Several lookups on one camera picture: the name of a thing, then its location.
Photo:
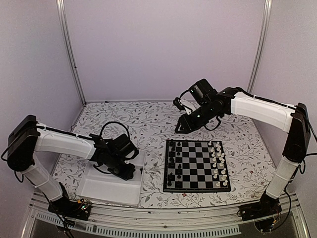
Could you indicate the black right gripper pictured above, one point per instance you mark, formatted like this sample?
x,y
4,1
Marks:
x,y
186,131

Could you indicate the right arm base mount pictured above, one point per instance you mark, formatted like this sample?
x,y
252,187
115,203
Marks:
x,y
267,212

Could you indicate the black and silver chessboard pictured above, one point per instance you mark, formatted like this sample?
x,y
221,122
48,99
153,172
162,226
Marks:
x,y
199,173

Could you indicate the aluminium frame post right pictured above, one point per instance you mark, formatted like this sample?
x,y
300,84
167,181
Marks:
x,y
261,43

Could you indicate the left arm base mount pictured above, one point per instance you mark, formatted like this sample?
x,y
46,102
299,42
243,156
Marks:
x,y
74,209

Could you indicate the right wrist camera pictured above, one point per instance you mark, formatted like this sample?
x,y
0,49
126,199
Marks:
x,y
184,105

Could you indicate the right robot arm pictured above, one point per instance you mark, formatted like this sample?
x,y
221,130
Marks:
x,y
284,128

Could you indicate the white plastic tray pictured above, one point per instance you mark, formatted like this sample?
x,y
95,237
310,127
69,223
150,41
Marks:
x,y
108,188

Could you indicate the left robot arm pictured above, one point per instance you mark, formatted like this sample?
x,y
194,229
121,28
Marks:
x,y
31,140

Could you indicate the aluminium front rail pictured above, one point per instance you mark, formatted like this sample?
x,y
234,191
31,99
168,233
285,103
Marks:
x,y
126,222

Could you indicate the aluminium frame post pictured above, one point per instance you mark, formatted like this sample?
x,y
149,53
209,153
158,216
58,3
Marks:
x,y
69,50
261,43

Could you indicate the floral patterned table mat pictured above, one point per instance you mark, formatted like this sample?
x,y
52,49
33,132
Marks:
x,y
151,124

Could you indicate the aluminium frame post left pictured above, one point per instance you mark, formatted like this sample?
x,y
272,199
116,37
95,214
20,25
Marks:
x,y
69,50

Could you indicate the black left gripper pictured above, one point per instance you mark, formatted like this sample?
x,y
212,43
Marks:
x,y
126,175

